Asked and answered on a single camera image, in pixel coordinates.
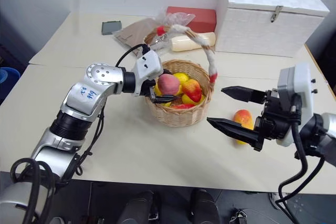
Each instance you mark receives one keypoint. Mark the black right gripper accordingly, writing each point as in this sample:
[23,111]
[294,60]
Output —
[275,119]

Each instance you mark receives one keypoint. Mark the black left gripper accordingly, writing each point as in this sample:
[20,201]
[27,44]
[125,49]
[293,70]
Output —
[145,86]

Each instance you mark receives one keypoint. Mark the pink peach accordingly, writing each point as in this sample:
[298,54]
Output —
[168,84]

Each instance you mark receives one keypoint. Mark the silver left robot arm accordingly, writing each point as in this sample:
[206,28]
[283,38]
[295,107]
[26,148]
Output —
[78,98]

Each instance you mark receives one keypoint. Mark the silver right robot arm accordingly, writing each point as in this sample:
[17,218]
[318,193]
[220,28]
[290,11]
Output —
[328,134]

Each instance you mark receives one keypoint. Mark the small yellow fruit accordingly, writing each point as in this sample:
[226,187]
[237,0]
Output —
[157,90]

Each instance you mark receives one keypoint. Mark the red and yellow mango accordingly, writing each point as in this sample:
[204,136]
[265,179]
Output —
[193,90]
[242,116]

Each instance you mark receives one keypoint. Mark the yellow lemon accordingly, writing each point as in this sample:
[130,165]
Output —
[182,77]

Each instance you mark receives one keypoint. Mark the cream cylindrical roll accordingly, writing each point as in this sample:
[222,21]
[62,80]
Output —
[189,42]

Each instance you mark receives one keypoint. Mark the brown paper bag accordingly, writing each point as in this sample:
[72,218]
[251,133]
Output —
[134,33]

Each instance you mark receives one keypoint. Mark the clear plastic bag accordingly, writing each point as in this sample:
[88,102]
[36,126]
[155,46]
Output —
[176,18]

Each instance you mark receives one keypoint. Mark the red cardboard box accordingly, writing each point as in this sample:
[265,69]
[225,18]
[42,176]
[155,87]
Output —
[202,19]

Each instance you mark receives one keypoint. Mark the dark grey small box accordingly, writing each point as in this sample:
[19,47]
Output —
[111,27]

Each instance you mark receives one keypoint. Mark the large white lidded box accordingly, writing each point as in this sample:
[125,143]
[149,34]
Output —
[262,30]

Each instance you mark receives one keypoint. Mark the dark rounded shape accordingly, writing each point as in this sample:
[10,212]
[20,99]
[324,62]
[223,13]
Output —
[204,205]
[136,208]

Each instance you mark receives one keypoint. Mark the metal box latch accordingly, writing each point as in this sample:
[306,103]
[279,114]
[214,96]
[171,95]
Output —
[276,12]

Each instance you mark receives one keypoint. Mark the blue round container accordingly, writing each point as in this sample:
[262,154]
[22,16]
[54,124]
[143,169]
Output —
[8,77]

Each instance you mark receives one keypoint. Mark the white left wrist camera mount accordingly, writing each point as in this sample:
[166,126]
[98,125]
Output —
[147,66]

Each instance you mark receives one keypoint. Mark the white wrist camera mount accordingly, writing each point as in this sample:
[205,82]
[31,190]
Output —
[147,66]
[302,90]

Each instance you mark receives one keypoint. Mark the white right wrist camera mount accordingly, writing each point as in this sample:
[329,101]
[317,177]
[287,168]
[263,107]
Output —
[302,90]

